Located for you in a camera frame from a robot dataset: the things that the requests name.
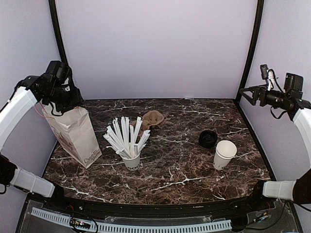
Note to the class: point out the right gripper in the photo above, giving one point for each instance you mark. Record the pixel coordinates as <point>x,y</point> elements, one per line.
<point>257,90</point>

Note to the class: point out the black plastic cup lids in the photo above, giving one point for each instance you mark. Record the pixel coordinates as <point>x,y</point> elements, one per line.
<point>208,139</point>

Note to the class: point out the right black frame post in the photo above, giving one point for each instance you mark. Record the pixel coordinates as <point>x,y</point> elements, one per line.
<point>252,48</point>

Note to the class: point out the brown cardboard cup carrier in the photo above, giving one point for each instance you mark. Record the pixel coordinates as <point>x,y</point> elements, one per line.
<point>150,119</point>

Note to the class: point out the white paper coffee cup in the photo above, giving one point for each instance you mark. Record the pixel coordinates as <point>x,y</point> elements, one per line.
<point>225,151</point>

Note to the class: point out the white slotted cable duct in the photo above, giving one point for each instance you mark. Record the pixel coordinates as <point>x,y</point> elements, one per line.
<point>132,225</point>

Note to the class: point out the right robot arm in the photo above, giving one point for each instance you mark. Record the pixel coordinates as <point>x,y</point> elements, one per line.
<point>299,111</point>

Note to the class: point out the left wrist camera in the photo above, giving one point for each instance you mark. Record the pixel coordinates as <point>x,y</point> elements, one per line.
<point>59,71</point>

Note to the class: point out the paper cup holding straws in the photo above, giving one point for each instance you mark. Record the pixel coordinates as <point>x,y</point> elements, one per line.
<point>132,164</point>

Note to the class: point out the white paper takeout bag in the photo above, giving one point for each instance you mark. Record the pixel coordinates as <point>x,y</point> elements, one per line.
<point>75,133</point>

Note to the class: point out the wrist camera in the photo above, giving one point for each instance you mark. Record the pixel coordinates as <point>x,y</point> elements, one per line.
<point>59,71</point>
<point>269,76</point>

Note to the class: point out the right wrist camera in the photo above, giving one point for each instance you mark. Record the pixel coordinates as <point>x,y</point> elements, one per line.
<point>269,76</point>

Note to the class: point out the left black frame post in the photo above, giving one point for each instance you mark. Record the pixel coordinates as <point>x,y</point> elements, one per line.
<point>57,31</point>

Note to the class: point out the bundle of straws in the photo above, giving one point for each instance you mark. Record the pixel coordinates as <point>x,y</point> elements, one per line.
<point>125,139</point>

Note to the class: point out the black frame post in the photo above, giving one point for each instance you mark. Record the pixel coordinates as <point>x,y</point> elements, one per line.
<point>252,48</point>
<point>57,31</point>

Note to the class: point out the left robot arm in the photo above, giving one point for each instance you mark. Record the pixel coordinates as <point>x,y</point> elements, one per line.
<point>24,98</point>

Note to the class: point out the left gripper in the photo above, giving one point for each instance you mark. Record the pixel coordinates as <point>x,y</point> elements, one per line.
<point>77,100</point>

